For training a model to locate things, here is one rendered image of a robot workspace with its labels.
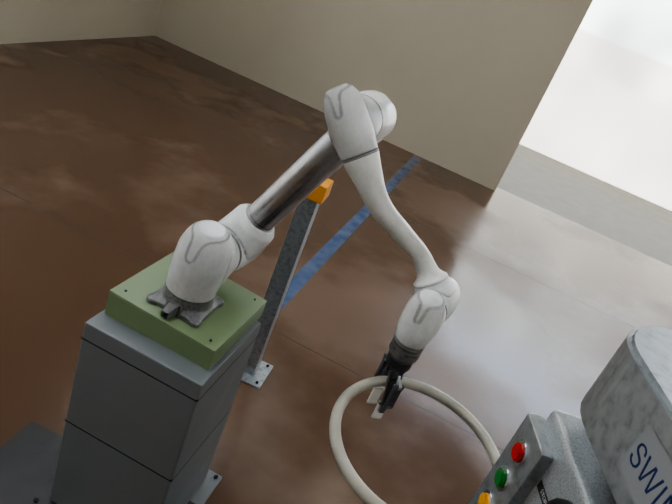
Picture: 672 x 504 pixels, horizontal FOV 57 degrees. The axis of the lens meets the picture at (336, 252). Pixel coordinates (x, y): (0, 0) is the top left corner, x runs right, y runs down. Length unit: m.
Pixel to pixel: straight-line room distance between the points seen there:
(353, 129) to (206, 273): 0.60
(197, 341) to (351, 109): 0.78
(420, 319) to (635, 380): 0.93
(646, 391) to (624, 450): 0.07
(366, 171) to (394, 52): 6.01
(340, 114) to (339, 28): 6.17
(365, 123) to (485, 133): 5.94
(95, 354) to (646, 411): 1.57
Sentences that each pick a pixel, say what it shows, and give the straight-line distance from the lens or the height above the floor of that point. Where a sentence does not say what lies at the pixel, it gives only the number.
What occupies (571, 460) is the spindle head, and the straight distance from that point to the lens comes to 0.83.
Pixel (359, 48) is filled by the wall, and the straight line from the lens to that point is 7.64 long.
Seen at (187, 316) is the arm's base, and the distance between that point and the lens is 1.87.
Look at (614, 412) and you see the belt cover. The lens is 0.78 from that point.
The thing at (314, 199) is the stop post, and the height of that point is 1.01.
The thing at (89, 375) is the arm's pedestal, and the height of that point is 0.62.
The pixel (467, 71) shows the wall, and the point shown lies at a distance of 7.40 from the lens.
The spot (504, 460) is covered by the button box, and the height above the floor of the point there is 1.45.
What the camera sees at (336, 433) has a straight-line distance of 1.59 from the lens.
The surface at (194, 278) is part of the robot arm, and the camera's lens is 1.80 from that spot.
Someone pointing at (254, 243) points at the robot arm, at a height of 1.09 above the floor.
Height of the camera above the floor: 2.00
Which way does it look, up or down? 26 degrees down
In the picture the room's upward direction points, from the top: 22 degrees clockwise
